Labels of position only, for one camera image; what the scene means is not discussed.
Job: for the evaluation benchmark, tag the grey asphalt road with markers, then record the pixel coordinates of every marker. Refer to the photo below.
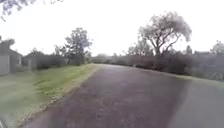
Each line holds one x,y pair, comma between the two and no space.
126,100

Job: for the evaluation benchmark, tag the leafy tree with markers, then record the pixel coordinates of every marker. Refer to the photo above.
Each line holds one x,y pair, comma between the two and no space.
77,43

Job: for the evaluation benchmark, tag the long dark hedge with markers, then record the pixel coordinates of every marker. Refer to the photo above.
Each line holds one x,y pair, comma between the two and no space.
166,63

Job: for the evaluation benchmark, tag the wide tree with spreading branches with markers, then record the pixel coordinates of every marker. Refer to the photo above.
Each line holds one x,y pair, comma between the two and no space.
163,33

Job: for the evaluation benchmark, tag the grass verge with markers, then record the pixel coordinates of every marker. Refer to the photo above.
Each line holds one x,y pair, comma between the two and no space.
40,86
191,77

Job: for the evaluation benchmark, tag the grey building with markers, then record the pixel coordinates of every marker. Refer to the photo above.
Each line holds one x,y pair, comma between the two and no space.
5,63

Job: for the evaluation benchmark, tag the overhanging tree branches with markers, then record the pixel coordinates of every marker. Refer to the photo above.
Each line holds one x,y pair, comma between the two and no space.
6,5

